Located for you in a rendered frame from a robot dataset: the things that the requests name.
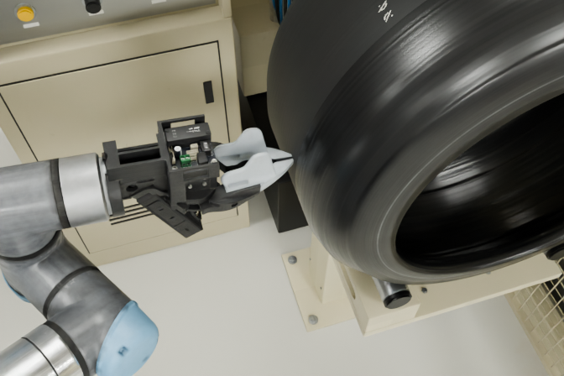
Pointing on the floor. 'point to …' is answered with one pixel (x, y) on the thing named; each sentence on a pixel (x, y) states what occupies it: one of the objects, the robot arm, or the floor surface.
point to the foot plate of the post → (298, 263)
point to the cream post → (325, 274)
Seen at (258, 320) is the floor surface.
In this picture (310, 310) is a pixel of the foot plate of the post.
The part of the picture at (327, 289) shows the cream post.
